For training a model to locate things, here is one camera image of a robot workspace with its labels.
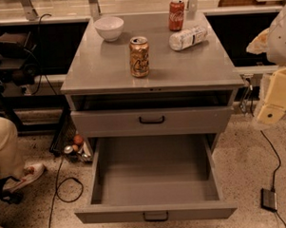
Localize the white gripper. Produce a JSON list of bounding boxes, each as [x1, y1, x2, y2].
[[246, 4, 286, 125]]

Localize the orange soda can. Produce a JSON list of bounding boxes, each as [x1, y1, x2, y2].
[[129, 36, 149, 78]]

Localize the grey drawer cabinet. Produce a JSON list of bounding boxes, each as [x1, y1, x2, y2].
[[61, 13, 242, 146]]

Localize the red cola can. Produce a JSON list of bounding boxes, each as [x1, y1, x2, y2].
[[168, 0, 184, 31]]

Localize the open lower grey drawer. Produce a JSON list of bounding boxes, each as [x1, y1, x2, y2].
[[75, 134, 238, 224]]

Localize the closed upper grey drawer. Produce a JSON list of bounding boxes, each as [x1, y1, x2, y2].
[[70, 106, 232, 138]]

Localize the clear plastic bottle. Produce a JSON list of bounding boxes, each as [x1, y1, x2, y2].
[[169, 26, 208, 51]]

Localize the black power adapter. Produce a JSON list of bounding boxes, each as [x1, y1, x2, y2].
[[260, 188, 277, 212]]

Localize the white ceramic bowl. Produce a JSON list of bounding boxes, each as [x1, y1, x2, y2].
[[93, 16, 124, 42]]

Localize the white sneaker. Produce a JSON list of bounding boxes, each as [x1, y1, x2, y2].
[[5, 163, 46, 191]]

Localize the dark equipment on left shelf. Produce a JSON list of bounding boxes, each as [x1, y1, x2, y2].
[[0, 30, 40, 95]]

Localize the person leg beige trousers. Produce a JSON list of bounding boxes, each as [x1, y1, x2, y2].
[[0, 117, 25, 180]]

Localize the black office chair base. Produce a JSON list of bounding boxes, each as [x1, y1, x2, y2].
[[0, 176, 23, 204]]

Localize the black wire basket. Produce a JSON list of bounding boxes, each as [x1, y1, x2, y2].
[[49, 109, 93, 163]]

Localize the black floor cable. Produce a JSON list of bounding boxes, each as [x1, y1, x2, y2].
[[42, 155, 86, 228]]

